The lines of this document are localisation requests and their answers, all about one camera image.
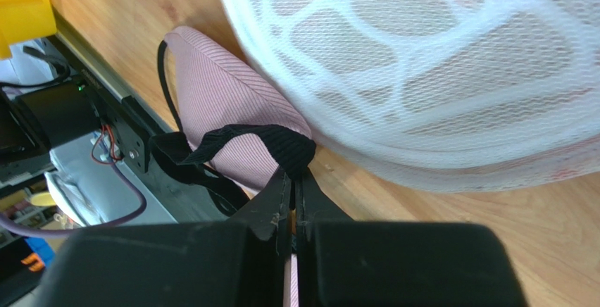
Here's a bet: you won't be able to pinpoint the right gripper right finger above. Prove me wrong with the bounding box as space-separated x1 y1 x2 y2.
294 170 527 306

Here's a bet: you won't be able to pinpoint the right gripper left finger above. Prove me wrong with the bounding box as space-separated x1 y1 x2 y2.
35 170 293 306

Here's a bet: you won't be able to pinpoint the pink bra black straps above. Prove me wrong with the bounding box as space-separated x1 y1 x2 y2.
149 26 318 218

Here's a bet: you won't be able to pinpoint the floral mesh laundry bag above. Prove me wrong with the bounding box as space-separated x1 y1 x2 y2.
221 0 599 192

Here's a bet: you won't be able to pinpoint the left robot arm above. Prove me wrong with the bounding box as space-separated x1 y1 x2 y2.
1 82 101 164

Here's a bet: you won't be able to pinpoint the yellow plastic bin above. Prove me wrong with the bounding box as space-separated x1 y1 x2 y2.
1 0 57 60

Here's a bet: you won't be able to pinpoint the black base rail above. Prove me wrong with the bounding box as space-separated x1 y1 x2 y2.
49 35 249 223

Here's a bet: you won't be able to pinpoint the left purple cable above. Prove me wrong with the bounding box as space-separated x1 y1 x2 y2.
0 156 148 240

